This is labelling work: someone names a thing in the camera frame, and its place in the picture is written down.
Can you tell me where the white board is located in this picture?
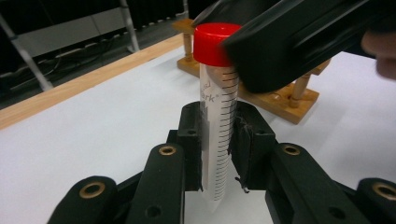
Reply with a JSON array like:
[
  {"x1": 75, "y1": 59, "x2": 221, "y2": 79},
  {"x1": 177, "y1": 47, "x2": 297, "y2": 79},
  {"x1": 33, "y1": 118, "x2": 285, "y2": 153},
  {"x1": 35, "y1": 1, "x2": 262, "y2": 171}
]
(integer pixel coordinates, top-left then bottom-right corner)
[{"x1": 0, "y1": 45, "x2": 396, "y2": 224}]

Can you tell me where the wooden peg tube rack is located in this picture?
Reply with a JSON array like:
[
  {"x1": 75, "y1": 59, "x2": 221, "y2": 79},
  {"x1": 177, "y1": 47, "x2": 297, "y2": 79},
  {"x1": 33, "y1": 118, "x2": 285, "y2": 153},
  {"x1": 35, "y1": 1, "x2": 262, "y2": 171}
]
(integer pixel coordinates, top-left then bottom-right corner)
[{"x1": 171, "y1": 18, "x2": 332, "y2": 126}]

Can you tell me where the grey metal stand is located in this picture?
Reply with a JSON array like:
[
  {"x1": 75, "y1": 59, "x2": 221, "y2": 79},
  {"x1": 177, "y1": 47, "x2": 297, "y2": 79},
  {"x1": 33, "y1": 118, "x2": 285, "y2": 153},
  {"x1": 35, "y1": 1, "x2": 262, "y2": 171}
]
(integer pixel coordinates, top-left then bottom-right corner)
[{"x1": 0, "y1": 0, "x2": 142, "y2": 92}]

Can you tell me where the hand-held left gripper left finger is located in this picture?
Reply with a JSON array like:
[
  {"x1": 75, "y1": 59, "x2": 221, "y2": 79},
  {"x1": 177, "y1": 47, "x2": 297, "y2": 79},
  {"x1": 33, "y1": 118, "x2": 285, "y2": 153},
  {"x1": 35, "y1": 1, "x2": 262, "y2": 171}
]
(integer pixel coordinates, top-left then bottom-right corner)
[{"x1": 166, "y1": 100, "x2": 204, "y2": 192}]

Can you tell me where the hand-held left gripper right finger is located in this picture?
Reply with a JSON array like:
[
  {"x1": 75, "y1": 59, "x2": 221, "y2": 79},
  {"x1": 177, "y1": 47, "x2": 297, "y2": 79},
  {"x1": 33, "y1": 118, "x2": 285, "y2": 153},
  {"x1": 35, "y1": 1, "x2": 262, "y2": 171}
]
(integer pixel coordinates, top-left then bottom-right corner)
[{"x1": 228, "y1": 100, "x2": 278, "y2": 194}]

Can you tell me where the red-capped clear tube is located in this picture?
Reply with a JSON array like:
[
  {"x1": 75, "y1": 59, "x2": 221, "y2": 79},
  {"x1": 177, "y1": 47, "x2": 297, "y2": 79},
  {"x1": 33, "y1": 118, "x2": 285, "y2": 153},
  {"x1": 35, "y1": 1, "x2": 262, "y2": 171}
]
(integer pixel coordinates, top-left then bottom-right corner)
[{"x1": 191, "y1": 21, "x2": 243, "y2": 214}]

